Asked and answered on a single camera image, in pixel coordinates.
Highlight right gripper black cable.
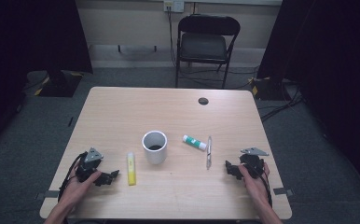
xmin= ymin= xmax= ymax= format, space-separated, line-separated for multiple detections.
xmin=246 ymin=161 xmax=274 ymax=209

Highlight black stand base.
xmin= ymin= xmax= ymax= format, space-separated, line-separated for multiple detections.
xmin=37 ymin=69 xmax=83 ymax=98
xmin=250 ymin=76 xmax=292 ymax=102

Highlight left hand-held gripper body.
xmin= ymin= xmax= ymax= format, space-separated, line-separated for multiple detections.
xmin=75 ymin=147 xmax=104 ymax=183

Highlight black cable from wall socket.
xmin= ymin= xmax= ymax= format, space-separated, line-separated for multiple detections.
xmin=167 ymin=5 xmax=178 ymax=68

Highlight green and white glue stick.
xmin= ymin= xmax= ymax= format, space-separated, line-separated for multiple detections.
xmin=182 ymin=133 xmax=208 ymax=152

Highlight person's right hand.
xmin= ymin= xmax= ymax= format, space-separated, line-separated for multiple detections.
xmin=237 ymin=161 xmax=271 ymax=205

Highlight black curtain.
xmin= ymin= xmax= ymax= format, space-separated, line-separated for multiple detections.
xmin=0 ymin=0 xmax=94 ymax=157
xmin=256 ymin=0 xmax=360 ymax=190

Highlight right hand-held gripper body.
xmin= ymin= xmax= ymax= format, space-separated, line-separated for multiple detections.
xmin=239 ymin=147 xmax=270 ymax=180

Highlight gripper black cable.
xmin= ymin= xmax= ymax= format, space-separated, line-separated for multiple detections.
xmin=57 ymin=151 xmax=89 ymax=203
xmin=246 ymin=161 xmax=274 ymax=209

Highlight grey tape strip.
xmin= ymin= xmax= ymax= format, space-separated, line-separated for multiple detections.
xmin=272 ymin=187 xmax=295 ymax=197
xmin=35 ymin=189 xmax=60 ymax=201

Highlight white wall socket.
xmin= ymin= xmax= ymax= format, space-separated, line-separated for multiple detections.
xmin=163 ymin=0 xmax=186 ymax=14

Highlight yellow highlighter pen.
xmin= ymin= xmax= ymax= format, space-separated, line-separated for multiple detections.
xmin=126 ymin=151 xmax=137 ymax=187

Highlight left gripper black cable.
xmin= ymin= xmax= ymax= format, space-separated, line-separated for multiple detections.
xmin=57 ymin=151 xmax=89 ymax=203

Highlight black folding chair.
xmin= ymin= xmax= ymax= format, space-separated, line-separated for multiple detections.
xmin=174 ymin=13 xmax=242 ymax=91

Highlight silver pen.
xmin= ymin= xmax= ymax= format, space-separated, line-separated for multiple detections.
xmin=205 ymin=135 xmax=213 ymax=171

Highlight person's left hand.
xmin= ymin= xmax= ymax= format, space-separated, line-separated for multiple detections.
xmin=60 ymin=170 xmax=103 ymax=205

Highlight black floor cables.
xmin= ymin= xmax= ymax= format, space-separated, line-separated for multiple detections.
xmin=181 ymin=63 xmax=305 ymax=123

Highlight white cup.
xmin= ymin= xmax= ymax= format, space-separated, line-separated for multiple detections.
xmin=141 ymin=130 xmax=169 ymax=165

